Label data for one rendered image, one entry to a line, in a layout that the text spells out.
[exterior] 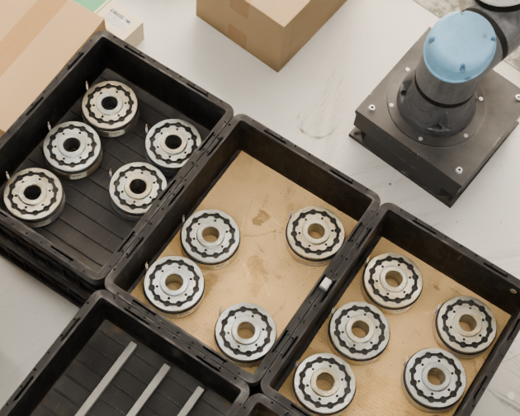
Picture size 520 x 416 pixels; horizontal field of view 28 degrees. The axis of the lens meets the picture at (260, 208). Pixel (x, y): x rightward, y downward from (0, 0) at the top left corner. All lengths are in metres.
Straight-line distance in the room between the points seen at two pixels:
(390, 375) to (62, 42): 0.86
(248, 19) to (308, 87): 0.19
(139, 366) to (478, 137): 0.78
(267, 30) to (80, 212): 0.53
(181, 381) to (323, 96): 0.70
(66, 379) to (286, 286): 0.40
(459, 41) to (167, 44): 0.64
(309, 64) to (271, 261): 0.52
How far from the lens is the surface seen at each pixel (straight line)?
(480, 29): 1.85
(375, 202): 1.76
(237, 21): 2.11
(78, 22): 2.02
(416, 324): 1.80
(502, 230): 2.05
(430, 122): 1.96
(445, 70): 1.83
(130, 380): 1.73
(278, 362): 1.64
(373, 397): 1.74
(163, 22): 2.20
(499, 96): 2.07
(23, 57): 1.98
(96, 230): 1.83
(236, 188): 1.86
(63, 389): 1.74
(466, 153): 1.99
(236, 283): 1.78
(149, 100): 1.95
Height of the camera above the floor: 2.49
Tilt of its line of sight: 64 degrees down
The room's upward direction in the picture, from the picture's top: 8 degrees clockwise
